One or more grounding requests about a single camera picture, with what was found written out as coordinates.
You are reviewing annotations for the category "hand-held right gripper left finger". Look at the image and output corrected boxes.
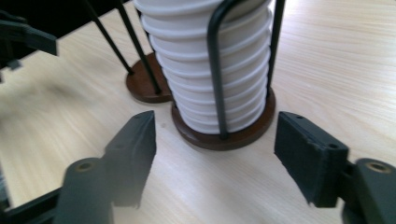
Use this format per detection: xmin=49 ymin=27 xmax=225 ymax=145
xmin=104 ymin=110 xmax=157 ymax=209

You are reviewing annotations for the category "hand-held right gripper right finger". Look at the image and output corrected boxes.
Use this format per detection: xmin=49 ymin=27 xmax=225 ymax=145
xmin=274 ymin=111 xmax=349 ymax=209

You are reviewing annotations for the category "black wire cup holder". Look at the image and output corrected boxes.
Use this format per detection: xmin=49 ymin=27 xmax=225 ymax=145
xmin=82 ymin=0 xmax=287 ymax=152

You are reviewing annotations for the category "stack of white paper cups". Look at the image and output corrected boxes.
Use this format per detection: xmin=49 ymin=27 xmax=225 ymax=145
xmin=133 ymin=0 xmax=273 ymax=135

